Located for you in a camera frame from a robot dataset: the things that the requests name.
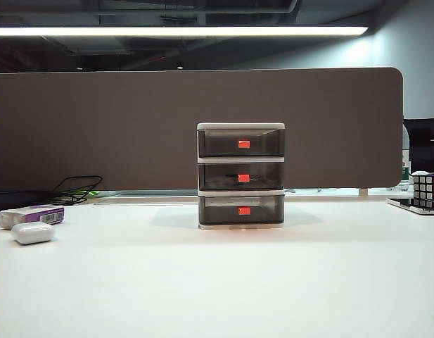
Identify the white plastic drawer cabinet frame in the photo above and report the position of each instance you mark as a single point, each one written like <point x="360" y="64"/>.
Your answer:
<point x="241" y="125"/>

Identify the black monitor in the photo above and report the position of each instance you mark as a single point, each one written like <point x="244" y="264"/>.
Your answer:
<point x="424" y="144"/>

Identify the flat white board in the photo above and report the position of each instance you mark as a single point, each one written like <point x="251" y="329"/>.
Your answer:
<point x="403" y="203"/>

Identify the long ceiling light strip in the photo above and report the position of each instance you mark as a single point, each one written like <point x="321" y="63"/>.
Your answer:
<point x="167" y="31"/>

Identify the green flat item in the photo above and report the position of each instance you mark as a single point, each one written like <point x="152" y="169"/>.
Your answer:
<point x="98" y="193"/>

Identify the clear plastic storage box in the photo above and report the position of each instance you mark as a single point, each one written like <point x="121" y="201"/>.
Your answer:
<point x="266" y="176"/>

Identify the black device base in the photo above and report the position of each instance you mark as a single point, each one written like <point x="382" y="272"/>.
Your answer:
<point x="16" y="200"/>

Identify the black rubik's cube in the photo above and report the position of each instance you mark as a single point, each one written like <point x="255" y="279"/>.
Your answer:
<point x="429" y="186"/>

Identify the purple and white tissue pack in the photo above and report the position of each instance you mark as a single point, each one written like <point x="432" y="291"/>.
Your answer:
<point x="30" y="213"/>

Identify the clear bottle with green label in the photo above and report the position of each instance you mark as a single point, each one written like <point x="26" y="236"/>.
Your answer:
<point x="406" y="169"/>

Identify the white earbuds case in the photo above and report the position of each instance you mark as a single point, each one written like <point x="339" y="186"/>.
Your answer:
<point x="32" y="233"/>

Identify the brown desk partition panel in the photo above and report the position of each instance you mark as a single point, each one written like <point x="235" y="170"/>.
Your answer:
<point x="132" y="134"/>

